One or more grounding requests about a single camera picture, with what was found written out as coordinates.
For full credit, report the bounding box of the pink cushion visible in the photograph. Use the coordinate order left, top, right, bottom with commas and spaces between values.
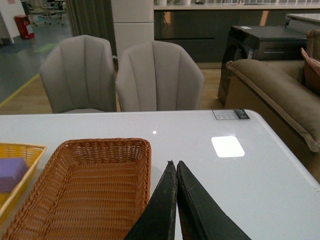
301, 48, 320, 95

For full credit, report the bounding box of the white pillar cabinet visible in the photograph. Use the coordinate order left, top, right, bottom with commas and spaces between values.
111, 0, 154, 61

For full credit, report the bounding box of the grey upholstered chair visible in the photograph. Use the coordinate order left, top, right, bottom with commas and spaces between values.
116, 41, 205, 112
39, 35, 117, 114

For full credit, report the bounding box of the label sticker on table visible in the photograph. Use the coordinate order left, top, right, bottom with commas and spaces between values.
212, 109, 250, 120

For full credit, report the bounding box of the brown wicker basket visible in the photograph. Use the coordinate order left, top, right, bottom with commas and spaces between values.
2, 138, 152, 240

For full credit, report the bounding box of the left grey upholstered chair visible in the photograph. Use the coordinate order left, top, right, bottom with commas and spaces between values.
39, 35, 117, 114

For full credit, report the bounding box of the yellow wicker basket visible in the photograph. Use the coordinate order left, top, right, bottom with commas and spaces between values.
0, 142, 47, 223

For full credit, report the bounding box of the dark kitchen counter cabinet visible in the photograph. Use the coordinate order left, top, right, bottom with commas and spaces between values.
153, 0, 320, 63

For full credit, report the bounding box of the black washing machine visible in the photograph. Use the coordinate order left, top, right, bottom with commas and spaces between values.
217, 25, 307, 106

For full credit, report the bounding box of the purple foam block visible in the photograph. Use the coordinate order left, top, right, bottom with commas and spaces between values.
0, 157, 29, 194

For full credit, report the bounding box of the right grey upholstered chair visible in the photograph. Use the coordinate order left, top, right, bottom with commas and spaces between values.
116, 41, 205, 112

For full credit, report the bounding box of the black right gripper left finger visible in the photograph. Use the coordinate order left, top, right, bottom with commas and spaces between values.
125, 161, 178, 240

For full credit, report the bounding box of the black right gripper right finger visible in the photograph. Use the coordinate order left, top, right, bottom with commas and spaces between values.
177, 161, 250, 240

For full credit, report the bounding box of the brown sofa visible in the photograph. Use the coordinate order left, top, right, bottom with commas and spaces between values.
225, 29, 320, 181

